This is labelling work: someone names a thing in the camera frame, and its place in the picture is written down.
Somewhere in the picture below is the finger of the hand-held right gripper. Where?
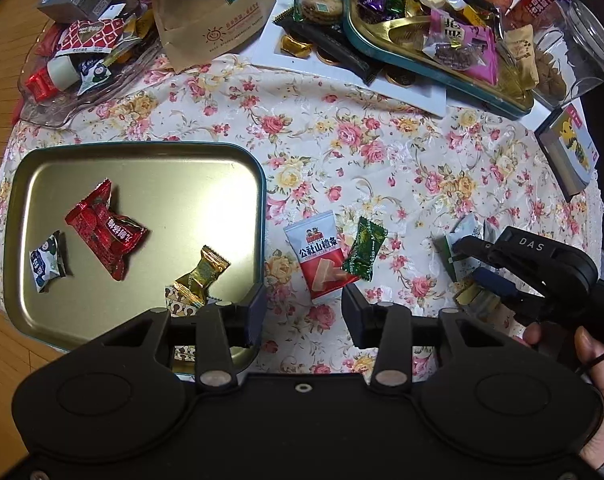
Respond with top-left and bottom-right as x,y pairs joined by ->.
452,235 -> 507,267
473,266 -> 547,313

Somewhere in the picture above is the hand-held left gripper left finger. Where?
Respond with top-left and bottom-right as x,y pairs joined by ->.
102,282 -> 266,395

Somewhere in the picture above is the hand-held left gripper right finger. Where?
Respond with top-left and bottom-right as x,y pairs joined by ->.
343,284 -> 507,395

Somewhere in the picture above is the green white snack packet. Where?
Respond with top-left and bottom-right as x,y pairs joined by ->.
434,212 -> 497,283

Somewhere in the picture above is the green foil candy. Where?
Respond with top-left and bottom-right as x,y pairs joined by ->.
342,216 -> 389,281

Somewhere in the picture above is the red white snack packet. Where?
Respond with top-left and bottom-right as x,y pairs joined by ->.
283,210 -> 360,303

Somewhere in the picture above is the yellow gold candy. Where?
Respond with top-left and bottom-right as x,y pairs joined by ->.
173,245 -> 231,308

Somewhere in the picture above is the brown patterned white packet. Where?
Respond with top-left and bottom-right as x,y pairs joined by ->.
164,285 -> 217,317

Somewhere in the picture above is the gold metal tray teal rim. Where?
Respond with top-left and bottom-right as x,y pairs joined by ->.
3,141 -> 267,368

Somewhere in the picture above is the red candy packet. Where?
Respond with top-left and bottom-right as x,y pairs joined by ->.
64,179 -> 149,282

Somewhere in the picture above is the blue white candy packet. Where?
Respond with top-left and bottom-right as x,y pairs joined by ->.
29,230 -> 67,293

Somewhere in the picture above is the book with yellow picture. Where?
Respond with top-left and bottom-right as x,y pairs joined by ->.
534,102 -> 598,203

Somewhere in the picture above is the floral tablecloth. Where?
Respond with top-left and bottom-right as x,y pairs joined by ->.
0,52 -> 604,376

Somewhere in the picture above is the white rectangular tray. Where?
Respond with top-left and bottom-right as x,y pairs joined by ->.
258,0 -> 449,118

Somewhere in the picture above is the pile of assorted candies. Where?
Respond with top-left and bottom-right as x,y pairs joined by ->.
349,0 -> 540,91

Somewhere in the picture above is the clear plastic biscuit jar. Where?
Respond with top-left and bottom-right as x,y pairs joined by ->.
529,0 -> 604,111

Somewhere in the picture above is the teal tray with gold inside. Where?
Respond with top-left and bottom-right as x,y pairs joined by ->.
343,0 -> 536,120

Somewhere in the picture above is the red labelled canister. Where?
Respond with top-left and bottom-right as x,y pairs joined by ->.
504,0 -> 582,31

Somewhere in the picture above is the black snack packet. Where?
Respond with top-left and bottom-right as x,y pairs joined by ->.
274,7 -> 373,86

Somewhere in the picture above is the glass plate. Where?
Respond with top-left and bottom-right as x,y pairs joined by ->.
17,25 -> 165,128

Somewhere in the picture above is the dark blue white packet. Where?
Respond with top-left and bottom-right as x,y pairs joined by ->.
76,52 -> 114,96

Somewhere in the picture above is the brown paper bag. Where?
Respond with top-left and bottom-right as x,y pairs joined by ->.
132,0 -> 277,73

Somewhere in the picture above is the clear tape roll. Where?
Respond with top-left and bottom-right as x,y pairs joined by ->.
47,55 -> 80,92

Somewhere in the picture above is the red lattice patterned packet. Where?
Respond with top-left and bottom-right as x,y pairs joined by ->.
54,16 -> 138,58

